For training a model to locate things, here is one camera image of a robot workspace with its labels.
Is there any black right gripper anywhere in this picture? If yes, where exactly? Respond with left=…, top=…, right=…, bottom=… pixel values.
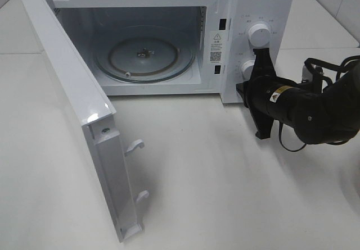
left=236, top=48, right=303, bottom=140

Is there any white microwave door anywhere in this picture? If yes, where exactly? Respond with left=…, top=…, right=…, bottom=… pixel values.
left=22, top=0, right=149, bottom=242

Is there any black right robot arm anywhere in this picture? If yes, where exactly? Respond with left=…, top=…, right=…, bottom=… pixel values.
left=236, top=48, right=359, bottom=145

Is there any white timer knob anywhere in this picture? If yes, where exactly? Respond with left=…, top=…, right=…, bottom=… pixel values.
left=240, top=60, right=255, bottom=81

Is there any white power knob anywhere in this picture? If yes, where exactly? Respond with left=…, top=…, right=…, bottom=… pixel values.
left=247, top=22, right=271, bottom=48

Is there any glass turntable plate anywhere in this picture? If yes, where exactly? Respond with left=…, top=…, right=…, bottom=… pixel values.
left=94, top=37, right=195, bottom=84

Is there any white microwave oven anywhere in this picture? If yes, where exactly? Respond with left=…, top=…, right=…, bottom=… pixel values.
left=22, top=0, right=293, bottom=103

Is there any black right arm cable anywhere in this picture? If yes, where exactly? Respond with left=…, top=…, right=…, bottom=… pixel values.
left=277, top=54, right=360, bottom=152

